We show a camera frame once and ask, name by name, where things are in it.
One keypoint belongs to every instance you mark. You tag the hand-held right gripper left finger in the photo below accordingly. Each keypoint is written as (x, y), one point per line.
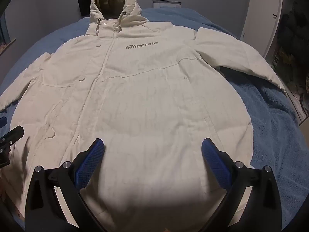
(90, 164)

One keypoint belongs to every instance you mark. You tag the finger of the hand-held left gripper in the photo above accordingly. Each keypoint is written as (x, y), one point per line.
(2, 121)
(14, 133)

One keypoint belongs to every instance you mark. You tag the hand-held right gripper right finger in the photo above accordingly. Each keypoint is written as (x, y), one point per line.
(215, 164)

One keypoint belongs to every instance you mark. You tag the white hooded jacket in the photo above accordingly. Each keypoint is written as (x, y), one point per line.
(144, 101)

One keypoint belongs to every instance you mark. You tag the blue fleece blanket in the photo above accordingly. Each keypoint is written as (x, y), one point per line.
(268, 130)

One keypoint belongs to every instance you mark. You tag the black monitor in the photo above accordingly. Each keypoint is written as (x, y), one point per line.
(83, 2)

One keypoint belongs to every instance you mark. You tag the white door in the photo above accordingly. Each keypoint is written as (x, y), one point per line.
(263, 17)

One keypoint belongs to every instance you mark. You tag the small wall picture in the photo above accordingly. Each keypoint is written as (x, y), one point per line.
(4, 36)

